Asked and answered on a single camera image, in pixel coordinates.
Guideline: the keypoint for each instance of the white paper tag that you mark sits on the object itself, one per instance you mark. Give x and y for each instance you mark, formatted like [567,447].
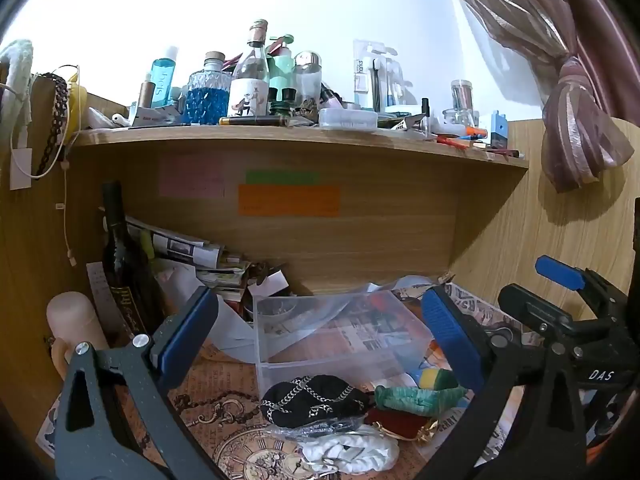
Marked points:
[21,169]

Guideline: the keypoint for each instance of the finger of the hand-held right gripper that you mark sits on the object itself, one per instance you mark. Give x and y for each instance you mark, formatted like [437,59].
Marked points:
[557,270]
[530,307]

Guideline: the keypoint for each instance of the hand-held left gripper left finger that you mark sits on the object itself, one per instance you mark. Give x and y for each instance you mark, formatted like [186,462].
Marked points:
[187,332]

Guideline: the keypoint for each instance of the green knitted cloth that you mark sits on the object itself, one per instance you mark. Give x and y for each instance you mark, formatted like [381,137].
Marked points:
[415,397]

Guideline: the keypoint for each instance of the orange pens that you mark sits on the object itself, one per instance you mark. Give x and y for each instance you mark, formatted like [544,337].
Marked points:
[465,136]

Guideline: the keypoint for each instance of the orange sticky note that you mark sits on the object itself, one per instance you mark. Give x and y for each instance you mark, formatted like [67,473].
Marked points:
[288,201]

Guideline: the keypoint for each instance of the red cloth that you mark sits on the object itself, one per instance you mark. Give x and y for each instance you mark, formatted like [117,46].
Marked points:
[397,422]

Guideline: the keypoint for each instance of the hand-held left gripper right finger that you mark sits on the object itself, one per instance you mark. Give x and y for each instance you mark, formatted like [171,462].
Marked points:
[450,335]

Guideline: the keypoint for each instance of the beige plastic cylinder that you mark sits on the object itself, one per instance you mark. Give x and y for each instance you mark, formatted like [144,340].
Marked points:
[75,315]

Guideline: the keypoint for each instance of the rolled newspapers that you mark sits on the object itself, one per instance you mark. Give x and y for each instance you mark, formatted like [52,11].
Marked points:
[175,245]

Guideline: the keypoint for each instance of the tall clear labelled glass bottle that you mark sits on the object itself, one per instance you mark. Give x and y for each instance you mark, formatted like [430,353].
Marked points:
[250,80]

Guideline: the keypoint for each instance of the dark wine bottle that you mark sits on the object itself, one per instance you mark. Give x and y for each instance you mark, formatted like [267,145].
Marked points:
[125,270]

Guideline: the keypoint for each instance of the crystal bottle with blue liquid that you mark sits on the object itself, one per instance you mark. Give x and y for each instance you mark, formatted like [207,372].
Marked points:
[207,95]

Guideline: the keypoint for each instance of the dark pen with gold trim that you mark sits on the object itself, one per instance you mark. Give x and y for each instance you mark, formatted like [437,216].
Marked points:
[252,121]

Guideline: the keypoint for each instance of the mint green pump bottle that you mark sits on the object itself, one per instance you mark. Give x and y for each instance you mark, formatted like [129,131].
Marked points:
[281,70]

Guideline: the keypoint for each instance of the green sticky note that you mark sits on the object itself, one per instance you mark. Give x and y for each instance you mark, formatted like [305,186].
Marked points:
[282,177]

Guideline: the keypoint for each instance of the wooden shelf board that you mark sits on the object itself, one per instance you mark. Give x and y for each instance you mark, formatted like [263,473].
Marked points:
[300,144]

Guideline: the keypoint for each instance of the clear plastic storage box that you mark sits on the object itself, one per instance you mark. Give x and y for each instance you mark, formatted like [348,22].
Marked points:
[345,340]

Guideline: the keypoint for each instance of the yellow plastic item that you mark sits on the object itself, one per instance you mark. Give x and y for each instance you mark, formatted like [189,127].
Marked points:
[76,102]

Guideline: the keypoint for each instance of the white braided cloth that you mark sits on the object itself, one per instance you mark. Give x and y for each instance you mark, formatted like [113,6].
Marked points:
[355,452]

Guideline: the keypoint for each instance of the pile of folded booklets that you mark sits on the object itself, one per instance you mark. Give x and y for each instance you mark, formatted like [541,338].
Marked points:
[222,275]

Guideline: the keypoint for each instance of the white fluffy towel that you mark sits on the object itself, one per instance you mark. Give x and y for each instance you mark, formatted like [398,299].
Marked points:
[17,85]

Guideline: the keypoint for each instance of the glass jar with metal lid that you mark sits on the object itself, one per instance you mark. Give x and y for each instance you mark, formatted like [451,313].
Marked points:
[307,77]

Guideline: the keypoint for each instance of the small brown bottle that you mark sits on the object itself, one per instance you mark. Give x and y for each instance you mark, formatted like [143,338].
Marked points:
[145,92]

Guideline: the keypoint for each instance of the small clear glass jar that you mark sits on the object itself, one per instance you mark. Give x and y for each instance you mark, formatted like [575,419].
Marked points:
[461,100]

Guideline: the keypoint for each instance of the black binoculars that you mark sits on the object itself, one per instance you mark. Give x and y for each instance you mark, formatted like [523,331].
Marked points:
[281,101]

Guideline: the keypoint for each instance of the vintage clock print mat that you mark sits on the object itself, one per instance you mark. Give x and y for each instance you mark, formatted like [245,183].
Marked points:
[240,425]

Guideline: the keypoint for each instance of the toothbrush blister pack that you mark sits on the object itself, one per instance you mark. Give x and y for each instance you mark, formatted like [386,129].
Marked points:
[375,72]

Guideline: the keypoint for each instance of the blue mouthwash bottle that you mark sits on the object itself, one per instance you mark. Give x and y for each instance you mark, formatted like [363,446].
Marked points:
[162,80]

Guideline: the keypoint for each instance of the pink sticky note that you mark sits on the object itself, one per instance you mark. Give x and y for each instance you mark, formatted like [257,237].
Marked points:
[191,176]

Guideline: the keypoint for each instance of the small blue box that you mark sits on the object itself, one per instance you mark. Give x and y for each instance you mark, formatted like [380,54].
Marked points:
[499,130]

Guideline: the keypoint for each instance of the mauve striped curtain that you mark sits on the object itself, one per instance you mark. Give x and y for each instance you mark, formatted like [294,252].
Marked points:
[560,60]

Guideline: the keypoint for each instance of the white folded paper card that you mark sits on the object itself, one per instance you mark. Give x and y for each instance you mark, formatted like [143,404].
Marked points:
[270,285]

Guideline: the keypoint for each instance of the clear flat plastic case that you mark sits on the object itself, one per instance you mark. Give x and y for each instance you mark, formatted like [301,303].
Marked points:
[347,118]

